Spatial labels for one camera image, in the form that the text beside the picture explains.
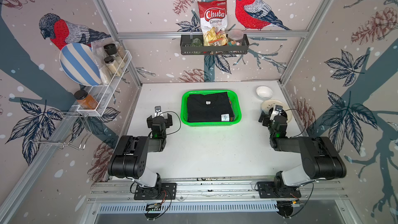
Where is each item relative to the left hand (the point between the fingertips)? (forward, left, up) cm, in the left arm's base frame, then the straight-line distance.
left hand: (162, 111), depth 93 cm
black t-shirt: (+7, -34, -5) cm, 35 cm away
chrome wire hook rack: (-26, +26, +27) cm, 45 cm away
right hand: (0, -67, 0) cm, 67 cm away
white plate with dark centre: (+11, -71, -9) cm, 72 cm away
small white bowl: (+20, -70, -6) cm, 73 cm away
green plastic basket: (+8, -47, -1) cm, 48 cm away
